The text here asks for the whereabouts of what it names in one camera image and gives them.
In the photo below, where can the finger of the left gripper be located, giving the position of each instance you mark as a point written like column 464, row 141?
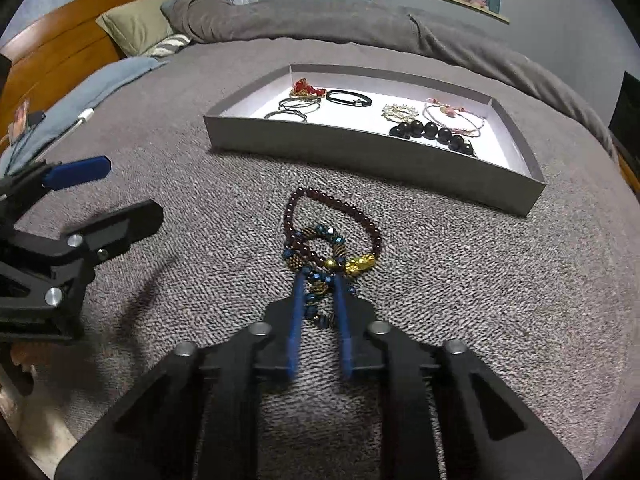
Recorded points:
column 78, row 172
column 111, row 235

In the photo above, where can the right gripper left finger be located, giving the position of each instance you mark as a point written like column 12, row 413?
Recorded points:
column 279, row 356

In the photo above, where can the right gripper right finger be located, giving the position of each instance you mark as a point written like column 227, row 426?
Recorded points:
column 360, row 357

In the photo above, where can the large silver wire bangle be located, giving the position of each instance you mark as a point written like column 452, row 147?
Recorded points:
column 287, row 115

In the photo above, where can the grey shallow jewelry tray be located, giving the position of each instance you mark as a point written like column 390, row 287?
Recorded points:
column 346, row 129

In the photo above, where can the person's left hand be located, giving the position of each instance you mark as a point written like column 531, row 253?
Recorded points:
column 24, row 357

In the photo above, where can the light blue blanket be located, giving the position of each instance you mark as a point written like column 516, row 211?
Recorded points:
column 67, row 112

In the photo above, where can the wooden headboard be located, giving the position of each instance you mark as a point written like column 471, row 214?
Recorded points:
column 53, row 55

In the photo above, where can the olive green pillow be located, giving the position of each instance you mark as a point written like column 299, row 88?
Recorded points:
column 137, row 26

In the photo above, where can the striped grey white pillow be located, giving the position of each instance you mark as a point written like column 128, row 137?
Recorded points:
column 168, row 46

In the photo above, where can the grey folded duvet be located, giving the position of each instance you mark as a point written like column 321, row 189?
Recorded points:
column 402, row 30

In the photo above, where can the wooden tv stand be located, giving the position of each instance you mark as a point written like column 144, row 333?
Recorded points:
column 628, row 174

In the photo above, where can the black tv screen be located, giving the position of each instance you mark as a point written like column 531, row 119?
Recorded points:
column 625, row 122

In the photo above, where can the pink cloth on shelf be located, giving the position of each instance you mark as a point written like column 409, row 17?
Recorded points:
column 482, row 4

